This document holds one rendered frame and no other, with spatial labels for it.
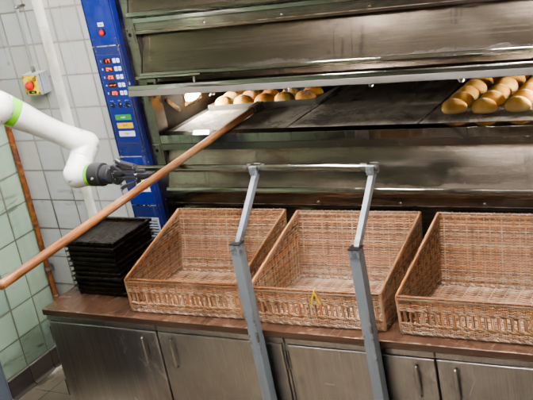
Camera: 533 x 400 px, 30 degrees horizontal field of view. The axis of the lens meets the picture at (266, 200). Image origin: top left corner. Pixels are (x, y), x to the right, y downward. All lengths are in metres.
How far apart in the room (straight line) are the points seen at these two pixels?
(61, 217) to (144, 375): 1.06
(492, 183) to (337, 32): 0.81
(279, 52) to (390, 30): 0.48
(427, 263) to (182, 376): 1.12
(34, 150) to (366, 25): 1.88
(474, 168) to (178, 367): 1.43
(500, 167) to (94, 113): 1.87
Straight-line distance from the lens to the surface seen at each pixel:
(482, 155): 3.75
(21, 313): 5.07
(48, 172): 4.90
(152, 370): 4.23
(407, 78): 3.57
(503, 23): 3.57
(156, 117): 4.38
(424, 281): 3.74
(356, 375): 3.69
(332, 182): 4.00
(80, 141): 4.00
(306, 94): 4.40
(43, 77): 4.66
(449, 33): 3.63
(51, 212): 4.99
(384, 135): 3.84
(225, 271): 4.34
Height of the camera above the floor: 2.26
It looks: 19 degrees down
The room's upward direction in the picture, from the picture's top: 11 degrees counter-clockwise
